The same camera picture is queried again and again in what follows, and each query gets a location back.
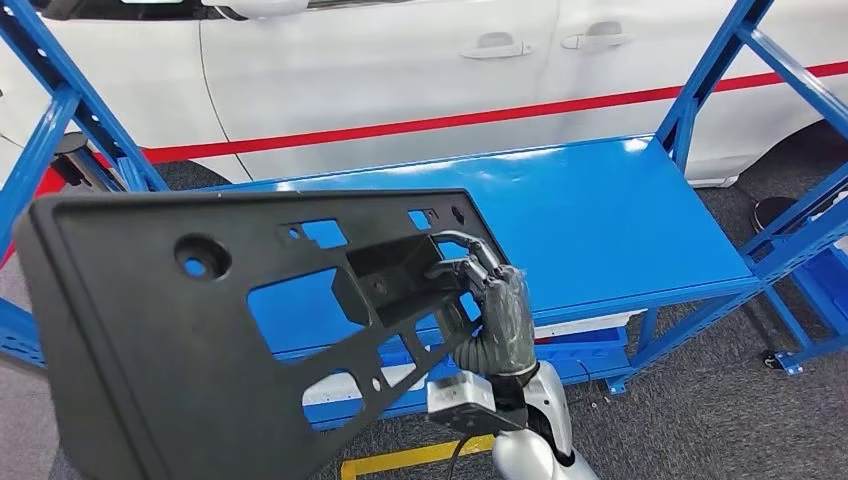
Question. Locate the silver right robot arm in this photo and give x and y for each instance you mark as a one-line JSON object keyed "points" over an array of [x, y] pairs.
{"points": [[553, 404]]}

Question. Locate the black plastic licence plate frame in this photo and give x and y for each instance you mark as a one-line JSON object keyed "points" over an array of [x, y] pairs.
{"points": [[132, 364]]}

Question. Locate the white car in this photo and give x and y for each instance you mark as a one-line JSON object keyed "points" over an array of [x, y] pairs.
{"points": [[364, 73]]}

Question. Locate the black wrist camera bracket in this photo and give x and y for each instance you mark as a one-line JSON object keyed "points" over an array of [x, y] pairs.
{"points": [[490, 422]]}

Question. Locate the black barrier stanchion post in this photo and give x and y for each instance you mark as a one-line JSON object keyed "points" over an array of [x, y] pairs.
{"points": [[73, 149]]}

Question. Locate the blue steel shelf rack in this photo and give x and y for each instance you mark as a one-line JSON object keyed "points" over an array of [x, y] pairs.
{"points": [[596, 218]]}

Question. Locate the blue wheeled shelf rack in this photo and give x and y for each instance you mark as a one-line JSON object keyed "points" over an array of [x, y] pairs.
{"points": [[792, 364]]}

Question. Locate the red barrier belt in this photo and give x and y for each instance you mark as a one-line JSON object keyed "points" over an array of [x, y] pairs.
{"points": [[50, 184], [464, 119]]}

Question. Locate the black round stanchion base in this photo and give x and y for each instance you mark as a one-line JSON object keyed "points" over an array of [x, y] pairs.
{"points": [[772, 210]]}

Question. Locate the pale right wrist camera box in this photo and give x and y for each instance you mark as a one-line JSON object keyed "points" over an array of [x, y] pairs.
{"points": [[457, 394]]}

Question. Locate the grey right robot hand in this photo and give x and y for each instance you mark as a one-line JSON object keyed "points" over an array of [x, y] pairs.
{"points": [[507, 324]]}

